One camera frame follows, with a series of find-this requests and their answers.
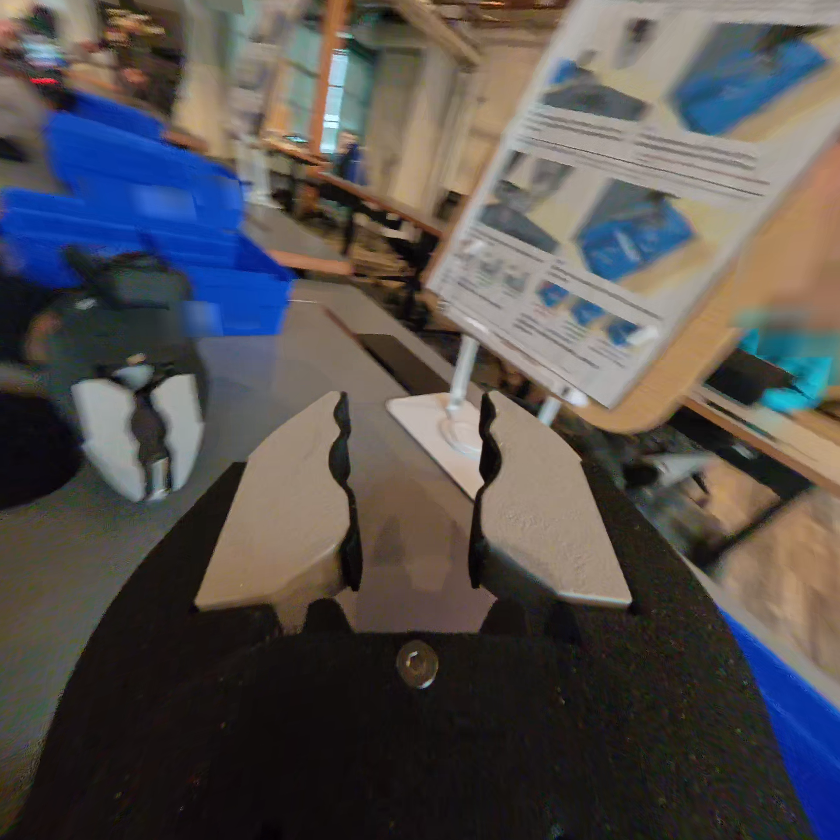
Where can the grey desk wooden edge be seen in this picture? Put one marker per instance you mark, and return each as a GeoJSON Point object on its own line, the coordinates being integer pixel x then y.
{"type": "Point", "coordinates": [295, 243]}

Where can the wooden partition panel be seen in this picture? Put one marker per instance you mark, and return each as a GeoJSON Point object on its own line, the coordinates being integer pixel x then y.
{"type": "Point", "coordinates": [754, 275]}

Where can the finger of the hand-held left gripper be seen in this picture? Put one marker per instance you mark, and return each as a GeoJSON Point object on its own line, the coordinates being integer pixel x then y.
{"type": "Point", "coordinates": [108, 433]}
{"type": "Point", "coordinates": [184, 420]}

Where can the silver hex bolt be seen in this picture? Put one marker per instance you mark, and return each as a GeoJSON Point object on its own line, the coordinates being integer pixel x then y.
{"type": "Point", "coordinates": [159, 479]}

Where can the person's left forearm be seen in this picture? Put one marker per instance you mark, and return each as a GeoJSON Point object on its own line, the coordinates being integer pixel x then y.
{"type": "Point", "coordinates": [13, 315]}

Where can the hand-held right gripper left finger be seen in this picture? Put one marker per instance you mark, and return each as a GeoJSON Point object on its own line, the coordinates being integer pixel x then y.
{"type": "Point", "coordinates": [282, 525]}

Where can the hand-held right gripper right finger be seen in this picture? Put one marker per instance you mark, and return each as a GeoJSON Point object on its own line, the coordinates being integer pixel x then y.
{"type": "Point", "coordinates": [544, 525]}

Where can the black laptop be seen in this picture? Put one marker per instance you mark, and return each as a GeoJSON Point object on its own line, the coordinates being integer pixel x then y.
{"type": "Point", "coordinates": [748, 377]}

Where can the blue plastic bin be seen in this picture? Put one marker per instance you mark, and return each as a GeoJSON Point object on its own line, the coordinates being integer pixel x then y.
{"type": "Point", "coordinates": [249, 295]}
{"type": "Point", "coordinates": [131, 157]}
{"type": "Point", "coordinates": [800, 722]}

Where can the wooden desk black legs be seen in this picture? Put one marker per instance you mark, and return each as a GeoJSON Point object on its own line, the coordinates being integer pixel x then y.
{"type": "Point", "coordinates": [380, 203]}
{"type": "Point", "coordinates": [774, 439]}

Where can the printed instruction sheet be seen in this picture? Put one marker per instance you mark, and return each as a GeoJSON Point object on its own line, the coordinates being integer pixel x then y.
{"type": "Point", "coordinates": [590, 197]}

